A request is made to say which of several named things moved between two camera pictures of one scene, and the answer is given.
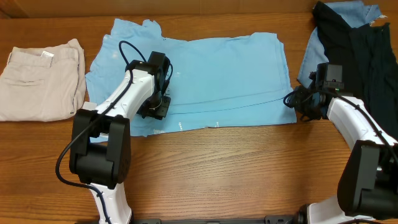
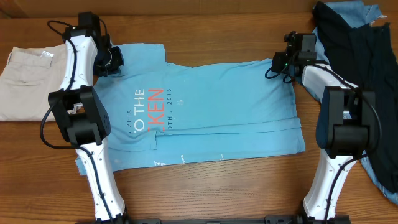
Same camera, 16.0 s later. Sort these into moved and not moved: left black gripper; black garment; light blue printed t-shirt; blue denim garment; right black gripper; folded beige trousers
Moved: light blue printed t-shirt; left black gripper; right black gripper
Not moved: blue denim garment; black garment; folded beige trousers
